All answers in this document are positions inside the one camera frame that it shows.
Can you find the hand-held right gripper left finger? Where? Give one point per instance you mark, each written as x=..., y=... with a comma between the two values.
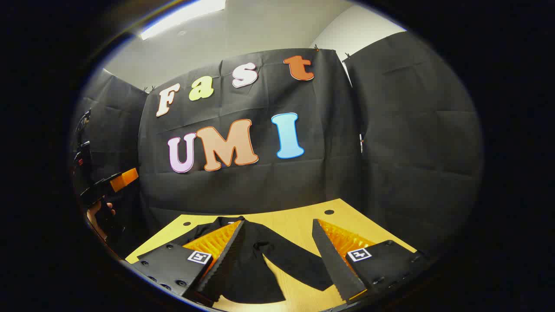
x=225, y=264

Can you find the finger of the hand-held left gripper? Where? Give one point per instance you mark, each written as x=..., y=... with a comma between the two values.
x=125, y=179

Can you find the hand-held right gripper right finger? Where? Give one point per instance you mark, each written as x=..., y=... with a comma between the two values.
x=334, y=264

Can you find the black buttoned cardigan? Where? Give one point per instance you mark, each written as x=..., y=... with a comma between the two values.
x=269, y=260

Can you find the ceiling light panel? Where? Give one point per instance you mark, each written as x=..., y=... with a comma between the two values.
x=182, y=17

